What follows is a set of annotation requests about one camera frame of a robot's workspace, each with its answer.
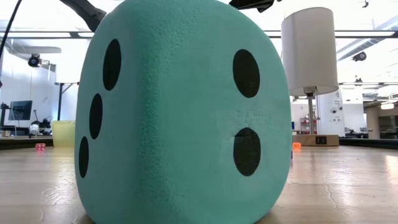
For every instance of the large teal foam die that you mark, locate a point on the large teal foam die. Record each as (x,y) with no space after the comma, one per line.
(186,124)

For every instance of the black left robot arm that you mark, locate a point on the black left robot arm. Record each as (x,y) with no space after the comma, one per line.
(87,12)

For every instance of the black background robot arm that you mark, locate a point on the black background robot arm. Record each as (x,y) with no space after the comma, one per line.
(46,122)

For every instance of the blue storage box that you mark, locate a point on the blue storage box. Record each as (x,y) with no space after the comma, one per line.
(293,125)

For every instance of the black ceiling spotlight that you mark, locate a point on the black ceiling spotlight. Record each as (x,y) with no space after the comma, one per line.
(34,60)
(359,56)

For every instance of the small orange translucent die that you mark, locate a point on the small orange translucent die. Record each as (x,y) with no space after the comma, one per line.
(296,146)

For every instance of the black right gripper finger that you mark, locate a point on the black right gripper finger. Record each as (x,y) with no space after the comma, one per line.
(252,3)

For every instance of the small red translucent die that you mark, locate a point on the small red translucent die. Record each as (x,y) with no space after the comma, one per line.
(40,147)

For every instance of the yellow translucent plastic bin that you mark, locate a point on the yellow translucent plastic bin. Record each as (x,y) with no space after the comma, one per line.
(63,133)

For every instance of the small background computer monitor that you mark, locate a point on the small background computer monitor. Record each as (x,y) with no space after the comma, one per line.
(20,110)

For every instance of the white round device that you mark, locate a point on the white round device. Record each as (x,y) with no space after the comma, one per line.
(34,129)

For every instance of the black background table stand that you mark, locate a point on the black background table stand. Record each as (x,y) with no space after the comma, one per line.
(59,102)

